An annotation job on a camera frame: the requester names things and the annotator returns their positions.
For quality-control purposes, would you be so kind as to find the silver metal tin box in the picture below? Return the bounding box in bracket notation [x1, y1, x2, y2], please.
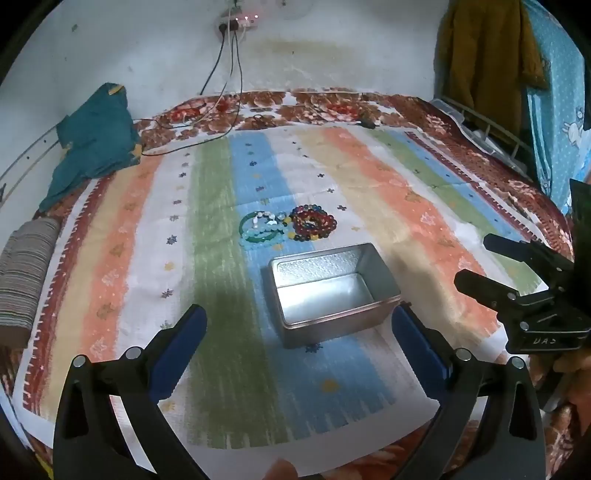
[262, 242, 402, 350]

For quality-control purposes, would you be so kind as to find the green bangle bracelet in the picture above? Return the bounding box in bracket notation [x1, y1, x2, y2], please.
[239, 210, 266, 237]

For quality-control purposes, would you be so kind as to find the black power cable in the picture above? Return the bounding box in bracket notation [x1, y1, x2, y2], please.
[141, 30, 245, 155]
[199, 28, 230, 96]

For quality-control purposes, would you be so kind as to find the white power strip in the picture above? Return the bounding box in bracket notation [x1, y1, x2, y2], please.
[216, 15, 260, 32]

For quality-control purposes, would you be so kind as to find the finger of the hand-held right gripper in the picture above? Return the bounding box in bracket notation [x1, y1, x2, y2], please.
[454, 270, 552, 319]
[483, 234, 575, 280]

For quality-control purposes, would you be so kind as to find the metal wire rack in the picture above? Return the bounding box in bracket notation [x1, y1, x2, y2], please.
[434, 95, 539, 174]

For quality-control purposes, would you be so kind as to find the dark and yellow bead bracelet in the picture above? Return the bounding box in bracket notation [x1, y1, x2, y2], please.
[287, 220, 334, 244]

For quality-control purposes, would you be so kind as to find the striped pastel woven mat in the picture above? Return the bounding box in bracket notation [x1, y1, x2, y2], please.
[11, 124, 550, 477]

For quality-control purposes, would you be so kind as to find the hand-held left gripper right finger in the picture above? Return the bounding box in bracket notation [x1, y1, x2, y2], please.
[390, 305, 548, 480]

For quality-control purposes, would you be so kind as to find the person's left hand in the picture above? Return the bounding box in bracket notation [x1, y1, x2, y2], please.
[264, 458, 298, 480]

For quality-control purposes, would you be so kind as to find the white charging cable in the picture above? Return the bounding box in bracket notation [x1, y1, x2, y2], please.
[175, 90, 232, 127]

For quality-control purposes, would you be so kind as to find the light blue bead bracelet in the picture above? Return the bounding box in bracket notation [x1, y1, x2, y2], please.
[239, 226, 283, 251]

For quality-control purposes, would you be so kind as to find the teal cloth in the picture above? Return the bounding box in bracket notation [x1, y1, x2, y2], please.
[39, 83, 142, 213]

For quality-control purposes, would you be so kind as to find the person's right hand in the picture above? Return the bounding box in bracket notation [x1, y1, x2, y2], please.
[531, 351, 591, 418]

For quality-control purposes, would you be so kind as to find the mustard hanging garment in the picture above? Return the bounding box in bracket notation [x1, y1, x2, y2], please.
[436, 0, 550, 112]

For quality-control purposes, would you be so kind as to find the blue dotted printed cloth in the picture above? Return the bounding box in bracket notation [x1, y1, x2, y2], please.
[522, 0, 591, 215]

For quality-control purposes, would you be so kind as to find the grey striped rolled cloth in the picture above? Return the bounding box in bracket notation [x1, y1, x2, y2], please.
[0, 216, 63, 344]

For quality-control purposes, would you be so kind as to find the pale pink white bead bracelet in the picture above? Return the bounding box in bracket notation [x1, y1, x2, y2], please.
[253, 210, 291, 232]

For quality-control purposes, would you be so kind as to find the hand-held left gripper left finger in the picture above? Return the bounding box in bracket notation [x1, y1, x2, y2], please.
[53, 304, 208, 480]

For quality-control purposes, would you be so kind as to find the red bead bracelet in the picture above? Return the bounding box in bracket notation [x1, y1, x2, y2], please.
[295, 205, 338, 236]

